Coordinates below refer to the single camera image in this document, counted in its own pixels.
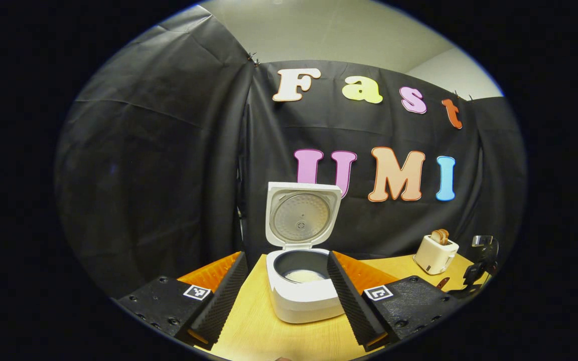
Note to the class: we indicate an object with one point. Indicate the white rice cooker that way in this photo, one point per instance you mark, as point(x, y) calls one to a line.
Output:
point(304, 303)

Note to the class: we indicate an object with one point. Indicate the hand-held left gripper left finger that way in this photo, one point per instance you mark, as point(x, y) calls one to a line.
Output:
point(219, 306)

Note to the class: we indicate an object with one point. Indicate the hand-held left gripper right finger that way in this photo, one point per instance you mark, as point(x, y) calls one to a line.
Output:
point(351, 306)

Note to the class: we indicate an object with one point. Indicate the cream white toaster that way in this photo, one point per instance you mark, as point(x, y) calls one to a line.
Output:
point(432, 260)

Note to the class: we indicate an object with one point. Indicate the brown bread slice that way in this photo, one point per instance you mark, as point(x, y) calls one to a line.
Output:
point(435, 237)
point(444, 235)

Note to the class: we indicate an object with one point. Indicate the black backdrop cloth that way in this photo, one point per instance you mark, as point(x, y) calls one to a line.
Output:
point(168, 165)

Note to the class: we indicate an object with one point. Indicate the white rice layer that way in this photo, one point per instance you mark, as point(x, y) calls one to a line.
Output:
point(303, 276)

